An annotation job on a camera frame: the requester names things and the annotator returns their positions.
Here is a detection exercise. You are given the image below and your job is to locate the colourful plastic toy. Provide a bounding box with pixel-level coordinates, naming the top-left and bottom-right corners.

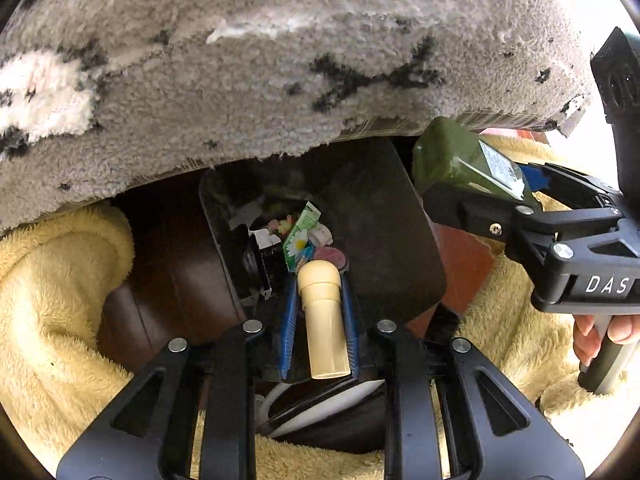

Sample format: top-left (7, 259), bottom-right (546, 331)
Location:
top-left (267, 215), bottom-right (296, 238)

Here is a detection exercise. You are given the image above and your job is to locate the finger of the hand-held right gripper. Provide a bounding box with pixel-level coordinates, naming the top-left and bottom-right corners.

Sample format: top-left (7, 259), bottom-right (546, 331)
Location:
top-left (424, 181), bottom-right (557, 267)
top-left (516, 162), bottom-right (625, 213)

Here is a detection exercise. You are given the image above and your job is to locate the round tin with pink lid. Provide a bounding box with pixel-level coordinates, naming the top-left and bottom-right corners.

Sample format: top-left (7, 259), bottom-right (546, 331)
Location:
top-left (314, 245), bottom-right (351, 273)

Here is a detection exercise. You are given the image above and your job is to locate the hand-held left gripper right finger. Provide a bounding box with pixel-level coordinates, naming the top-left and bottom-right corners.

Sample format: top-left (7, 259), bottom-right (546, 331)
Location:
top-left (340, 272), bottom-right (586, 480)

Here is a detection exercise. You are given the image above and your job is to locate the green daisy print tube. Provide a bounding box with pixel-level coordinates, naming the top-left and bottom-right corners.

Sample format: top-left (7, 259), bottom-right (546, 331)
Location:
top-left (282, 201), bottom-right (322, 271)

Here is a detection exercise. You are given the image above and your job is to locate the person's right hand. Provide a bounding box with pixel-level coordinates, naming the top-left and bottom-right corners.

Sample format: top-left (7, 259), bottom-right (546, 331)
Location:
top-left (571, 311), bottom-right (640, 368)

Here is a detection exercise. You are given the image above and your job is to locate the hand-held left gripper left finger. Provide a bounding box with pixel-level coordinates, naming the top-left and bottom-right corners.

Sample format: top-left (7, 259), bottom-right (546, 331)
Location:
top-left (56, 272), bottom-right (302, 480)

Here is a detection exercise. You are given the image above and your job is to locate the yellow fluffy blanket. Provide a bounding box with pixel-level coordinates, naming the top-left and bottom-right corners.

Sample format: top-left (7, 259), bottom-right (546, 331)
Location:
top-left (0, 127), bottom-right (640, 480)

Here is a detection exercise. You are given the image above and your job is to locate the dark brown waste bin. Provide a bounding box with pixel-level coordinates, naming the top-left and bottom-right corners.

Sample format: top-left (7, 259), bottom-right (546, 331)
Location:
top-left (96, 137), bottom-right (448, 456)

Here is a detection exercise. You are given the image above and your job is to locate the grey printed blanket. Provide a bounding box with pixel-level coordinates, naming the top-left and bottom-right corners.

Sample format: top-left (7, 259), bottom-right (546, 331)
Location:
top-left (0, 0), bottom-right (608, 233)

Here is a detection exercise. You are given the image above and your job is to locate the green box with label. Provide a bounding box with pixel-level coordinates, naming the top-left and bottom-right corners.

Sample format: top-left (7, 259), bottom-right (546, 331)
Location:
top-left (412, 116), bottom-right (543, 211)

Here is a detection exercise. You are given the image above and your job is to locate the cream cylindrical tube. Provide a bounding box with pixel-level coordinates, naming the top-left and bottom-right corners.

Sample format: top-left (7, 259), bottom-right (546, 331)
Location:
top-left (296, 259), bottom-right (349, 380)

